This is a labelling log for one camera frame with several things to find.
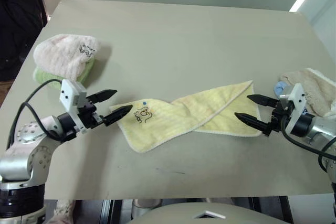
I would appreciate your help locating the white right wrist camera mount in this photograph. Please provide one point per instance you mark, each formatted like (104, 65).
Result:
(298, 98)

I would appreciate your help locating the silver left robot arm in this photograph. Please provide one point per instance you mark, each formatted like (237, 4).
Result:
(18, 161)

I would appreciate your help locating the folded beige towel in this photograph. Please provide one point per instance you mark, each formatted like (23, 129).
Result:
(315, 87)

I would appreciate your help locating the pink fluffy cloth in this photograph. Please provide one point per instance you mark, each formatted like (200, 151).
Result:
(64, 212)

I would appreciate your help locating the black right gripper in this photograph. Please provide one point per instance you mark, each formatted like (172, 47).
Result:
(279, 111)

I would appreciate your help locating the grey robot torso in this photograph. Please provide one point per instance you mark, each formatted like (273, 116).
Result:
(170, 214)

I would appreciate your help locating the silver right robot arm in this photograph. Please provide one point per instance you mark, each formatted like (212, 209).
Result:
(321, 127)

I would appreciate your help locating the folded pink towel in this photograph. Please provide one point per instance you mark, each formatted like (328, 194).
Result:
(63, 56)

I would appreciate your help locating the person in dark clothes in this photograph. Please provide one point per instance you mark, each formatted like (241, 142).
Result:
(18, 19)

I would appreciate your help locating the pale round cup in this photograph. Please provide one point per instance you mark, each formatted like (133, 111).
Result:
(147, 203)

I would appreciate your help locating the folded green towel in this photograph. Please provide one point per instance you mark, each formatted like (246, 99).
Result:
(44, 77)

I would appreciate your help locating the yellow towel with brown print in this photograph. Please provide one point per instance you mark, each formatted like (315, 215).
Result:
(170, 116)

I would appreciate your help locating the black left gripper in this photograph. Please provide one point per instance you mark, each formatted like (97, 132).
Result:
(88, 116)

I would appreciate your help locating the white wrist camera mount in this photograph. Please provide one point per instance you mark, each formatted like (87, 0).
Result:
(298, 98)
(68, 94)

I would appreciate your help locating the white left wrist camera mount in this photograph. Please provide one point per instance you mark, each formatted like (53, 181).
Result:
(68, 94)

